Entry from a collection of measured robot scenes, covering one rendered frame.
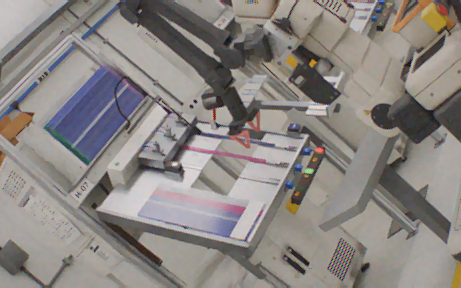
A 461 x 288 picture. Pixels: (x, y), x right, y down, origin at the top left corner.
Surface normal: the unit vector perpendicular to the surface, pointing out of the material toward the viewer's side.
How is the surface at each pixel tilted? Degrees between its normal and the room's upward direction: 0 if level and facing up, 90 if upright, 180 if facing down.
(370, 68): 82
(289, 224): 90
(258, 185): 48
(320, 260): 90
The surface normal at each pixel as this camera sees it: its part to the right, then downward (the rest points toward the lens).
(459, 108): -0.38, 0.58
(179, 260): 0.50, -0.47
